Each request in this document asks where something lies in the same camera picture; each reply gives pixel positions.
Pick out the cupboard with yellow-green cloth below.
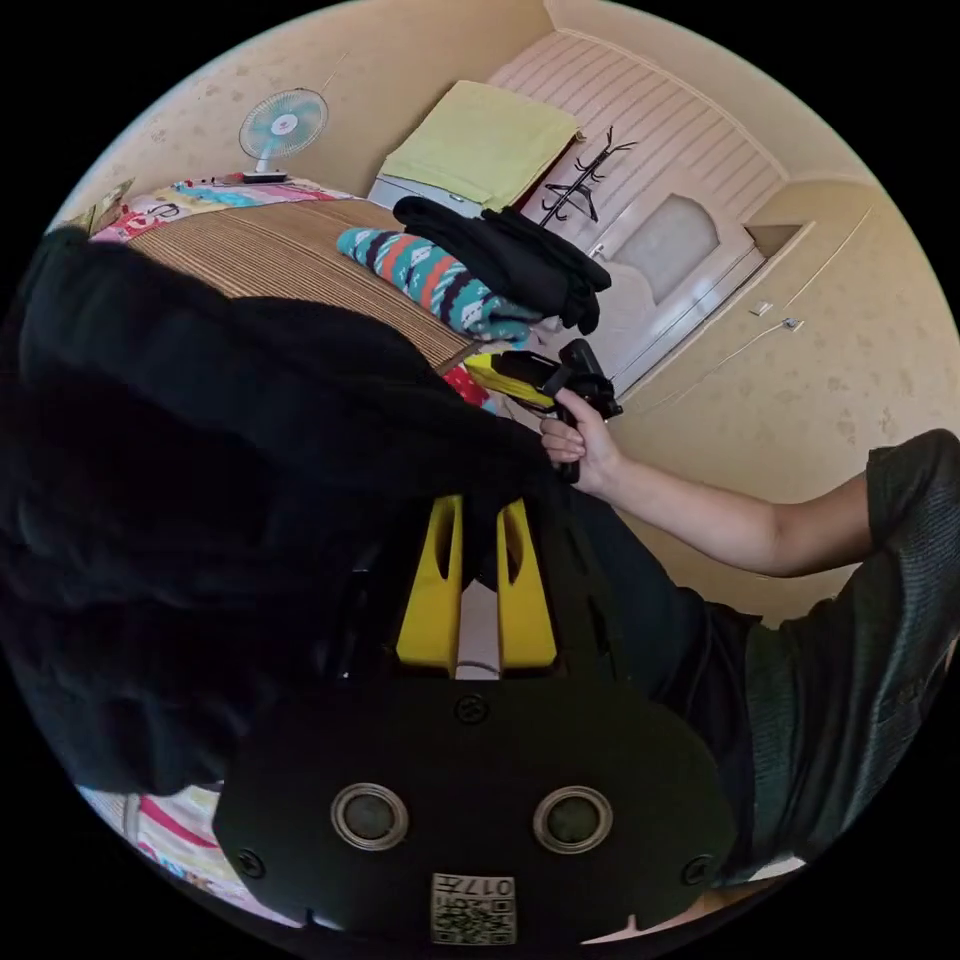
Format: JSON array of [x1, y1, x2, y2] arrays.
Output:
[[365, 79, 585, 220]]

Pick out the white door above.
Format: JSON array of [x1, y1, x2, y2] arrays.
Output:
[[584, 168, 768, 391]]

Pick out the pile of clothes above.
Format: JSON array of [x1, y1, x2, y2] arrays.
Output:
[[335, 194, 613, 343]]

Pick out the person's right hand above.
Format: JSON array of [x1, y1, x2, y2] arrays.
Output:
[[539, 392, 626, 497]]

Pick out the person's right forearm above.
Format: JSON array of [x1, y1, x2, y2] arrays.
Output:
[[598, 457, 877, 580]]

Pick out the black pants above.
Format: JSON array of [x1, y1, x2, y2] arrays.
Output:
[[0, 224, 573, 798]]

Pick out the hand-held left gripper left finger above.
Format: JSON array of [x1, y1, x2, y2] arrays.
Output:
[[396, 494, 465, 670]]

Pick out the white and teal fan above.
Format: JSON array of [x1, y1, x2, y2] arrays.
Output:
[[237, 86, 331, 186]]

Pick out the black coat rack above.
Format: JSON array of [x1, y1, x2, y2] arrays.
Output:
[[541, 125, 639, 226]]

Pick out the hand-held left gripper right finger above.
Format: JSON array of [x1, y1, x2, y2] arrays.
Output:
[[495, 497, 559, 671]]

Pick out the bed with woven mat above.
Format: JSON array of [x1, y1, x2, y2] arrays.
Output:
[[44, 172, 543, 931]]

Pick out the person's body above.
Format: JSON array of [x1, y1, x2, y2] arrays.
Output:
[[558, 427, 960, 891]]

